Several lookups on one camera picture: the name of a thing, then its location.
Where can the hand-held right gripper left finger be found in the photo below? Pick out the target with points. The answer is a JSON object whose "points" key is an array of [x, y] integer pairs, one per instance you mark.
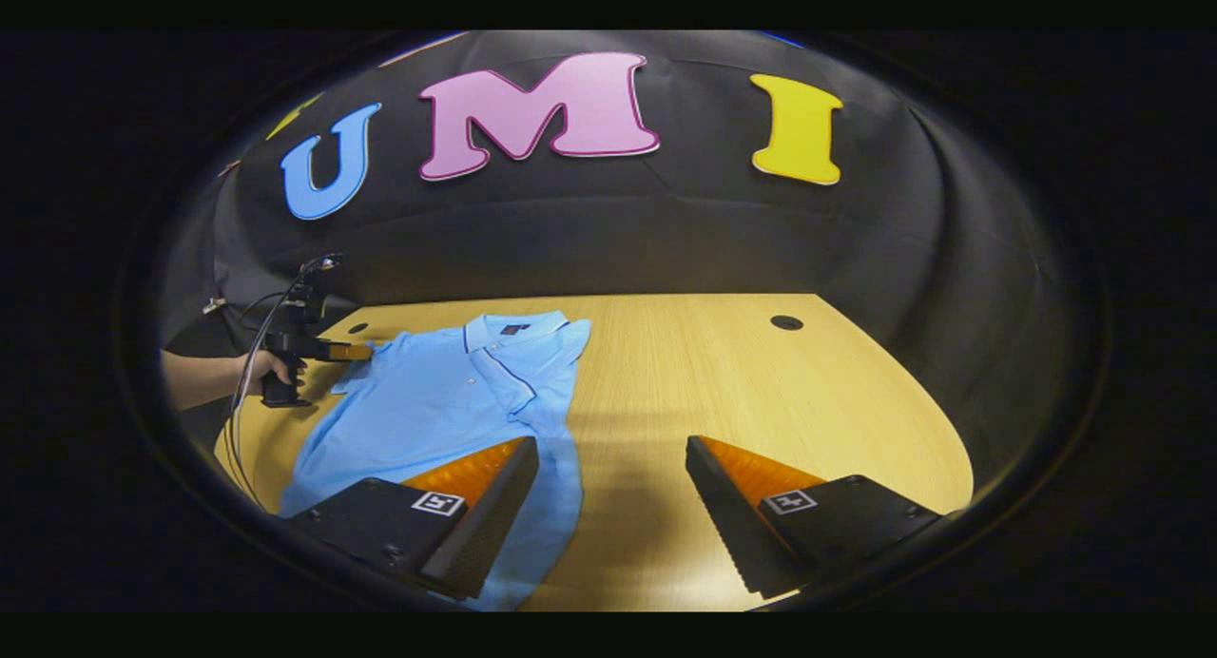
{"points": [[485, 525]]}

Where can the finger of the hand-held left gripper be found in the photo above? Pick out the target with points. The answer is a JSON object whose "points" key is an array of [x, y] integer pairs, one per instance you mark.
{"points": [[344, 352]]}

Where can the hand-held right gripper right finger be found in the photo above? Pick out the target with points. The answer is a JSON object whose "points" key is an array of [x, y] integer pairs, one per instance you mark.
{"points": [[732, 525]]}

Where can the light blue T-shirt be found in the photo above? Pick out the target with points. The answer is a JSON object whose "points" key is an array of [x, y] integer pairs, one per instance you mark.
{"points": [[437, 401]]}

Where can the small silver clip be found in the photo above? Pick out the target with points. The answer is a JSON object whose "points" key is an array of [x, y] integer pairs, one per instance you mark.
{"points": [[215, 306]]}

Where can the black backdrop cloth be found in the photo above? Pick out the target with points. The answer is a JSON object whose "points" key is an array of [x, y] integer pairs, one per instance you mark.
{"points": [[666, 240]]}

